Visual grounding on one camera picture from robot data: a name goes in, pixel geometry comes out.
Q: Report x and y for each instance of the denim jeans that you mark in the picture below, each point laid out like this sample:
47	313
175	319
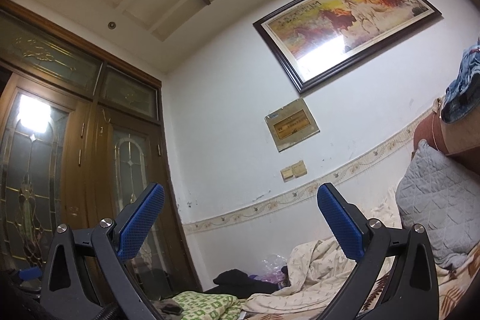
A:
463	87

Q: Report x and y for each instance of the leaf printed blanket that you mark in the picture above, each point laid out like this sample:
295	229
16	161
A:
453	286

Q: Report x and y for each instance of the round ceiling light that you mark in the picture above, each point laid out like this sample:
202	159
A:
111	24

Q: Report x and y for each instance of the black cloth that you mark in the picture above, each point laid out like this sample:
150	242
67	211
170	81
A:
240	280

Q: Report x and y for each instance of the brown bed headboard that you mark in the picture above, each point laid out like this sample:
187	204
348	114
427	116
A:
461	140

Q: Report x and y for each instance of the framed horse painting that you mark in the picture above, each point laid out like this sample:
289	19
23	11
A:
348	27

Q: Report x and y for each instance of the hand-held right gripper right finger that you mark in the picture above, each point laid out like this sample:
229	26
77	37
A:
341	220

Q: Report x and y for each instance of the clear plastic bag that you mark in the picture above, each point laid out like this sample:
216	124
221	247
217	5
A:
275	267

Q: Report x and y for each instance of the cream patterned blanket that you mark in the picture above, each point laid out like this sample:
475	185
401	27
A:
315	267

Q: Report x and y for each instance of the black phone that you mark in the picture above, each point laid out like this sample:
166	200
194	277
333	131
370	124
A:
171	309

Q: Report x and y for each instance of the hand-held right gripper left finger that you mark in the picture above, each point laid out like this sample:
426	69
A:
142	218

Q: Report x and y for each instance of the beige wall switch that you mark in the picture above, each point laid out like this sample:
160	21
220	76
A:
287	174
299	169

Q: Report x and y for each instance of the grey quilted pillow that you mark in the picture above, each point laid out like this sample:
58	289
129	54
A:
442	200

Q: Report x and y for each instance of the wall electrical panel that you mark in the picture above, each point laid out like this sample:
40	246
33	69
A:
292	125

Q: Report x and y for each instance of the green patterned cloth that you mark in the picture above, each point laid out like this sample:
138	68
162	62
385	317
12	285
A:
202	305

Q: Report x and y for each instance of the wooden glass door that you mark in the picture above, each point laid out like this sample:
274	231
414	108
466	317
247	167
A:
90	140

